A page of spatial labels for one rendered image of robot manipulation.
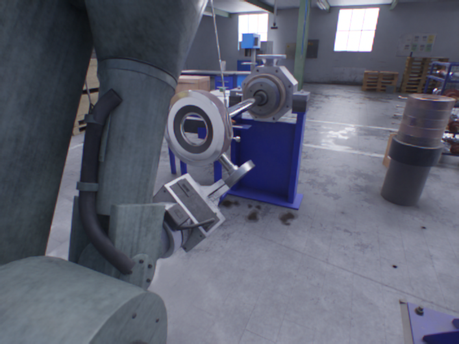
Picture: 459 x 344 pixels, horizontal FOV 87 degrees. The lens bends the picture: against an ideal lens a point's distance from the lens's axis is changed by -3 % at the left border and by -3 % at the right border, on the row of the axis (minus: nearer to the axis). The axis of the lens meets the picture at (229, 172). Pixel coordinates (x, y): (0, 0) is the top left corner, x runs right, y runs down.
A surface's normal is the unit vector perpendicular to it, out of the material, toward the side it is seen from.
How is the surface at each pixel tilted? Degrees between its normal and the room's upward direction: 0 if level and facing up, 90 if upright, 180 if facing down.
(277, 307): 0
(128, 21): 110
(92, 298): 17
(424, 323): 0
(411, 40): 90
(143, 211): 83
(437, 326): 0
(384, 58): 90
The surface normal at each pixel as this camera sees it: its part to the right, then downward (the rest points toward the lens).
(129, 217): 0.88, 0.09
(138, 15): -0.18, 0.73
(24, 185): 0.97, 0.11
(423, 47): -0.43, 0.40
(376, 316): 0.00, -0.90
